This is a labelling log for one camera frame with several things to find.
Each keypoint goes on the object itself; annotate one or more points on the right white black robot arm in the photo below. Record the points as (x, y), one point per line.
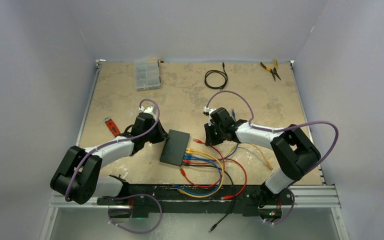
(294, 151)

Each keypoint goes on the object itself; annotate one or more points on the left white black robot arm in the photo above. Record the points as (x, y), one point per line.
(78, 175)

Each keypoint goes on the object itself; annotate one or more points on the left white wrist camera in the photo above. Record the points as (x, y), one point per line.
(149, 110)

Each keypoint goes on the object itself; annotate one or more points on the aluminium frame rail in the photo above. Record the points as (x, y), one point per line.
(180, 101)

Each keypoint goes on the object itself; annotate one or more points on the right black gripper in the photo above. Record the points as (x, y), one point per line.
(210, 140)

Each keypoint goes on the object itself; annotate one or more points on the clear plastic organizer box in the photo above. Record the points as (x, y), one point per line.
(146, 74)

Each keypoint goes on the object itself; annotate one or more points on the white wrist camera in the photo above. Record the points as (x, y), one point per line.
(149, 110)
(207, 111)

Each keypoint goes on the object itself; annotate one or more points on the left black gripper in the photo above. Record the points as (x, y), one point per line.
(161, 135)

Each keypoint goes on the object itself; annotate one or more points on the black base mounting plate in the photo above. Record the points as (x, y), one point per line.
(249, 201)

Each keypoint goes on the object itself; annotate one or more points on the black network switch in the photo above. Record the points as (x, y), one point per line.
(174, 148)

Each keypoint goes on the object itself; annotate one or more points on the yellow handled pliers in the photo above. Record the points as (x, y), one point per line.
(272, 70)

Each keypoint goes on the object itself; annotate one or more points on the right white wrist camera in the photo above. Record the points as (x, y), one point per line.
(207, 111)

